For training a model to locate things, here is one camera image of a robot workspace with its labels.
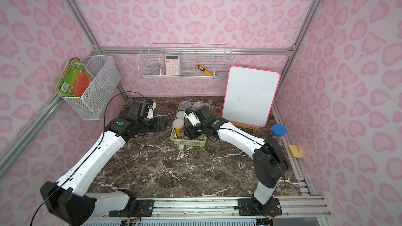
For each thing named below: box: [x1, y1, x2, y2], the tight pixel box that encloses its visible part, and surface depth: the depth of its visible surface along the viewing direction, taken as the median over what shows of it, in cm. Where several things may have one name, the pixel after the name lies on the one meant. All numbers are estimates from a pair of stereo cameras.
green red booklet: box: [55, 57, 95, 98], surface depth 73 cm
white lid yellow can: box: [172, 118, 186, 140], surface depth 90 cm
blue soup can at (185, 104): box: [179, 100, 193, 111], surface depth 103 cm
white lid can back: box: [175, 110, 185, 120], surface depth 96 cm
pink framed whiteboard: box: [221, 65, 282, 128], surface depth 93 cm
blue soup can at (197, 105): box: [192, 100, 205, 111], surface depth 103 cm
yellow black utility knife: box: [196, 64, 214, 77], surface depth 100 cm
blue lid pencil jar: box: [271, 123, 287, 141], surface depth 80 cm
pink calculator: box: [165, 54, 180, 76], surface depth 97 cm
